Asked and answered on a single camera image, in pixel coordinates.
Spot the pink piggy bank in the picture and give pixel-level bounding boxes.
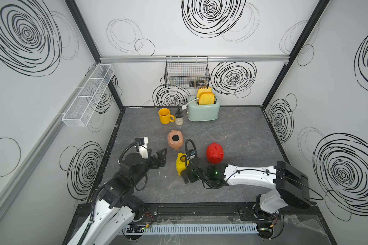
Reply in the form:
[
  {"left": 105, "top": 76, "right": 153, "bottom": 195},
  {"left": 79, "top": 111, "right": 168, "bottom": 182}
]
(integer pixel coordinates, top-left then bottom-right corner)
[{"left": 167, "top": 130, "right": 184, "bottom": 150}]

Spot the yellow piggy bank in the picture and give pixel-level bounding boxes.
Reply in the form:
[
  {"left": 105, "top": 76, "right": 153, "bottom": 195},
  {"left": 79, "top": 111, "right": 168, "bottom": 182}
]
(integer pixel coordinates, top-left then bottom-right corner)
[{"left": 176, "top": 153, "right": 189, "bottom": 176}]

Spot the red piggy bank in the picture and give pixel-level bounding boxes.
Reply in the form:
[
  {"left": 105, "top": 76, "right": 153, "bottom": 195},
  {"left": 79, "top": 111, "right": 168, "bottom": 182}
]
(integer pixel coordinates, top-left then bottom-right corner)
[{"left": 206, "top": 143, "right": 224, "bottom": 164}]

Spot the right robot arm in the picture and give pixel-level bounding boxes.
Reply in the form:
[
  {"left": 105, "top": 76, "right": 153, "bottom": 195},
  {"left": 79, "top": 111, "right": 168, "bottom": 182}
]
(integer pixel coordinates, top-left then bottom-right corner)
[{"left": 176, "top": 155, "right": 311, "bottom": 218}]

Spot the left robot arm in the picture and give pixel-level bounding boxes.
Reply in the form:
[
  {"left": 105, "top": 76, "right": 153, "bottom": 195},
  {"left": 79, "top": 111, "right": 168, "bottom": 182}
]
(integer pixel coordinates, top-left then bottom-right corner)
[{"left": 68, "top": 148, "right": 168, "bottom": 245}]

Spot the yellow ceramic mug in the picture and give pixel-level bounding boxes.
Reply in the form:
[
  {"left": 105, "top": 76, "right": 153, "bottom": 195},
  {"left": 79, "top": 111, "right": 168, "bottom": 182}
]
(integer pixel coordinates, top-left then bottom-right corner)
[{"left": 158, "top": 108, "right": 175, "bottom": 125}]

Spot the glass sugar jar with spoon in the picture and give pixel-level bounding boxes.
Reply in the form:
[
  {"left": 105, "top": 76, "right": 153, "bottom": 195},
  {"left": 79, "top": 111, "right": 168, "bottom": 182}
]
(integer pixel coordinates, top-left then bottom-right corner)
[{"left": 174, "top": 108, "right": 184, "bottom": 126}]

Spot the mint green toaster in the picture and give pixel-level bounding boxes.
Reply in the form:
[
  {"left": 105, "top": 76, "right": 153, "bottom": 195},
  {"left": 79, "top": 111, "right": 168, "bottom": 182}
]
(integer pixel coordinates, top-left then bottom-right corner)
[{"left": 187, "top": 95, "right": 220, "bottom": 122}]

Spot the yellow toast slice front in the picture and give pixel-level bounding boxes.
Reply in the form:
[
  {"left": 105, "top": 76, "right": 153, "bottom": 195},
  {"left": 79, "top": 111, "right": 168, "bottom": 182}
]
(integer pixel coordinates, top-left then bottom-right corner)
[{"left": 198, "top": 92, "right": 215, "bottom": 105}]

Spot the yellow toast slice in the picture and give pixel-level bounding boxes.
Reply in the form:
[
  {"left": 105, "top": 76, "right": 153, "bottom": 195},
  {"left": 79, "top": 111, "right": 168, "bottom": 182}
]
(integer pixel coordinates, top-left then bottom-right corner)
[
  {"left": 196, "top": 87, "right": 211, "bottom": 98},
  {"left": 198, "top": 92, "right": 215, "bottom": 105}
]

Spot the yellow toast slice rear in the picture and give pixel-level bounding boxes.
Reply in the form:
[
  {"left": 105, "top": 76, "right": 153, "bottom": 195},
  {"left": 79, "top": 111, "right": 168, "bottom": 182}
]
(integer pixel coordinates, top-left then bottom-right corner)
[{"left": 196, "top": 87, "right": 211, "bottom": 98}]

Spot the dark item in basket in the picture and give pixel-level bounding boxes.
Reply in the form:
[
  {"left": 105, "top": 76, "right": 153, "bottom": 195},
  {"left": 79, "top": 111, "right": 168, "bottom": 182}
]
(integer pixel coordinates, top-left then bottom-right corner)
[{"left": 189, "top": 80, "right": 206, "bottom": 88}]

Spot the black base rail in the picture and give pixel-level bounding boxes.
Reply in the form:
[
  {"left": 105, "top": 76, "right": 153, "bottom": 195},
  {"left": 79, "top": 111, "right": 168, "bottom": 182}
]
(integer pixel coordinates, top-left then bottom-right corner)
[{"left": 76, "top": 201, "right": 321, "bottom": 218}]

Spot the white slotted cable duct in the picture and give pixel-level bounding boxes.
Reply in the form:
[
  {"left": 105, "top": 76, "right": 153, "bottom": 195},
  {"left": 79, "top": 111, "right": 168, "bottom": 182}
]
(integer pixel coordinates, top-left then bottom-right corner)
[{"left": 123, "top": 224, "right": 258, "bottom": 235}]

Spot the white wire shelf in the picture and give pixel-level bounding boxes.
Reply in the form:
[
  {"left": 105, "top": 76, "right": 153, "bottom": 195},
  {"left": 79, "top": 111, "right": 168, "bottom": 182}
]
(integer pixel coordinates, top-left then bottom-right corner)
[{"left": 62, "top": 64, "right": 114, "bottom": 127}]

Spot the black wire basket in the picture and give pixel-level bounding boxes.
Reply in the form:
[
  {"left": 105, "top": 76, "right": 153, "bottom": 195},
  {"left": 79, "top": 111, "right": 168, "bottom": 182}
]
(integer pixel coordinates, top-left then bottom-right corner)
[{"left": 164, "top": 56, "right": 210, "bottom": 89}]

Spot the black corner frame post left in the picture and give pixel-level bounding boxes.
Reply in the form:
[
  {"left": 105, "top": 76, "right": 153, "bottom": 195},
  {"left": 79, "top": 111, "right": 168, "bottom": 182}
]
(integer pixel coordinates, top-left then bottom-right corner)
[{"left": 65, "top": 0, "right": 125, "bottom": 112}]

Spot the black corner frame post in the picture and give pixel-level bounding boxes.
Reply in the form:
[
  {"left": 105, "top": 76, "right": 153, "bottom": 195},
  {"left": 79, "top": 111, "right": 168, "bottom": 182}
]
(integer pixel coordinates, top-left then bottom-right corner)
[
  {"left": 262, "top": 0, "right": 330, "bottom": 110},
  {"left": 65, "top": 0, "right": 125, "bottom": 112}
]

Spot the black corner frame post right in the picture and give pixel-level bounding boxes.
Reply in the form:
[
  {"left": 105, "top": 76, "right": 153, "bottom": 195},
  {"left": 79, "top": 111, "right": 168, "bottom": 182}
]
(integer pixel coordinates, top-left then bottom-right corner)
[{"left": 262, "top": 0, "right": 330, "bottom": 110}]

